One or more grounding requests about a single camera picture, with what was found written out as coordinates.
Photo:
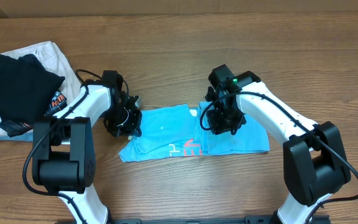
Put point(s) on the beige folded garment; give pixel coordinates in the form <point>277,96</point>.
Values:
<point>53,60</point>

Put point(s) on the light blue t-shirt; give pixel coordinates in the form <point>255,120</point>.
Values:
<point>175,132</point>

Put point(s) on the black folded garment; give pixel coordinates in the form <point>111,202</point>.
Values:
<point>26,93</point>

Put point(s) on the light blue bottom garment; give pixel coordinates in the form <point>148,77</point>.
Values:
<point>27,137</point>

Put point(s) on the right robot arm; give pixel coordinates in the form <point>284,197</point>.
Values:
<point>314,160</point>

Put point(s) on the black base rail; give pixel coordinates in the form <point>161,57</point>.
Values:
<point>194,220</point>

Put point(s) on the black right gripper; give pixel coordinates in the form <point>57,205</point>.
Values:
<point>220,129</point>

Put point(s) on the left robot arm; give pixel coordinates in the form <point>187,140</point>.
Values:
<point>62,162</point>

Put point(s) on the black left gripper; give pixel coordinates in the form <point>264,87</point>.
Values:
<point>132,130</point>

